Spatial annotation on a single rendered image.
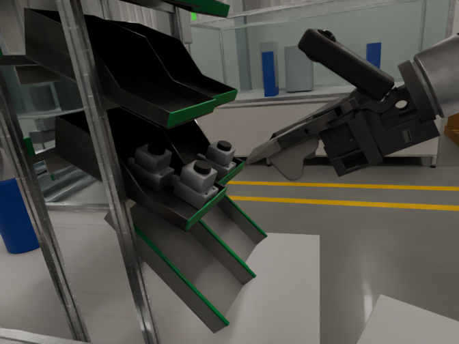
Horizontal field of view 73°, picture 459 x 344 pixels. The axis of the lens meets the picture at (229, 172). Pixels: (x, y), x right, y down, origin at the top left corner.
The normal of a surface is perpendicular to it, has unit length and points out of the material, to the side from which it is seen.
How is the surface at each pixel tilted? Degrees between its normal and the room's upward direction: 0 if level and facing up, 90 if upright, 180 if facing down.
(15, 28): 90
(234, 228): 45
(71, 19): 90
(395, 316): 0
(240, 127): 90
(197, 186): 88
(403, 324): 0
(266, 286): 0
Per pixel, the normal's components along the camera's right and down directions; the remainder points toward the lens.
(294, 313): -0.11, -0.94
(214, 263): 0.56, -0.63
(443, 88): -0.40, 0.39
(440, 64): -0.60, -0.11
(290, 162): -0.16, 0.22
